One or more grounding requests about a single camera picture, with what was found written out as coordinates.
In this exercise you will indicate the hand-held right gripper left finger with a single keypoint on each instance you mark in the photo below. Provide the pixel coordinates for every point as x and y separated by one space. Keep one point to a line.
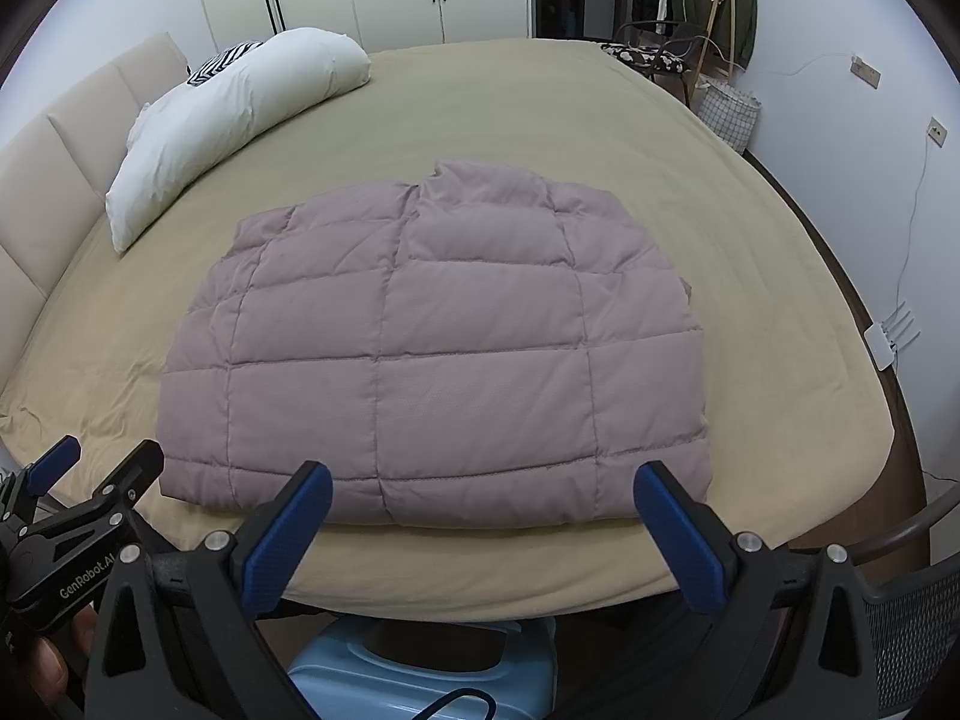
289 540

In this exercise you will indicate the green hanging jacket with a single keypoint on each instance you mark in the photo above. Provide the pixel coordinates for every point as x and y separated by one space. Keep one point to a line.
739 0

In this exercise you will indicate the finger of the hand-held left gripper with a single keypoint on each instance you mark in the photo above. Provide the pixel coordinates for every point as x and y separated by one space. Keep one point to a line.
127 476
52 465

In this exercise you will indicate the wooden coat rack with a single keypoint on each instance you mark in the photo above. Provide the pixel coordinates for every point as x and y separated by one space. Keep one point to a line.
721 22

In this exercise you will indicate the light blue suitcase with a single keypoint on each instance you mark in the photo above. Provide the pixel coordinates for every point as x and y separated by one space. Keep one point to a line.
420 679

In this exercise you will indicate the black and white striped pillow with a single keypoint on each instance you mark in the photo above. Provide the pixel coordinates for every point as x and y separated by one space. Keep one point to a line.
221 64

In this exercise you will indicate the beige padded headboard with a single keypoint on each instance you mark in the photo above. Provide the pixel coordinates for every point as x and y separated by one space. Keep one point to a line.
67 142

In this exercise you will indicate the white wifi router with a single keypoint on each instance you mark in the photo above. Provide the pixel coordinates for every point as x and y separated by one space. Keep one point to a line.
885 341

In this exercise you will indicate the pink quilted puffer coat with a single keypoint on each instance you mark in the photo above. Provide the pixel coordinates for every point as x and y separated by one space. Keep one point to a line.
450 330

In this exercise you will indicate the bed with beige sheet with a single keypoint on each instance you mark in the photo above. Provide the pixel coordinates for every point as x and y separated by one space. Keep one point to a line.
750 240

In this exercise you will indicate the long white pillow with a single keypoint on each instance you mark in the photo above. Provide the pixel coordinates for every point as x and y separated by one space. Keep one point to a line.
247 97

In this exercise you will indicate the white checkered laundry basket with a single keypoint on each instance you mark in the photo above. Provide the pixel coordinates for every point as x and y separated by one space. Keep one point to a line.
729 114

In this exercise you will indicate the person's left hand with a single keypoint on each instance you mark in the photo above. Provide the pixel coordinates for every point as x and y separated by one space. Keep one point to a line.
56 664

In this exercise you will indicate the white wall outlet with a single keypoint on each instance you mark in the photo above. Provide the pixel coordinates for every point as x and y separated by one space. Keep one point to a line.
937 132

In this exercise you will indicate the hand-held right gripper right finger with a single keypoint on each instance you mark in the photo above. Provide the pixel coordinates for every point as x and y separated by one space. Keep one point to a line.
686 540

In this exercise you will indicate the black mesh office chair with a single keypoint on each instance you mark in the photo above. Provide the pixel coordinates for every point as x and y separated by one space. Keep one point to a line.
911 630

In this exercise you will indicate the chair with patterned cushion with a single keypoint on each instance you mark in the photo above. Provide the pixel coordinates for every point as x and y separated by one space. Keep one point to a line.
652 56

